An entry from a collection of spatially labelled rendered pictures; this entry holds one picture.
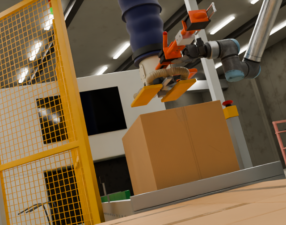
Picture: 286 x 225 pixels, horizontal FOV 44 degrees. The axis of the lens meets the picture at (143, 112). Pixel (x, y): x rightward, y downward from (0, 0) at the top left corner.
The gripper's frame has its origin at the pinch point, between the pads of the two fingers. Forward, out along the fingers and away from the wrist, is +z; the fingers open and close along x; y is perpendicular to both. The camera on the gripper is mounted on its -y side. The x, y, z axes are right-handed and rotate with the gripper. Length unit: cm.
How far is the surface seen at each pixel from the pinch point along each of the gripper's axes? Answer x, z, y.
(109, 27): 453, -187, 865
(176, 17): 435, -396, 806
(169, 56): -2.2, 2.2, -1.7
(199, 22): -2.6, 0.6, -35.7
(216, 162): -56, -6, -4
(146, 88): -12.5, 13.2, 10.6
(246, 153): -54, -50, 44
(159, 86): -12.4, 6.5, 10.5
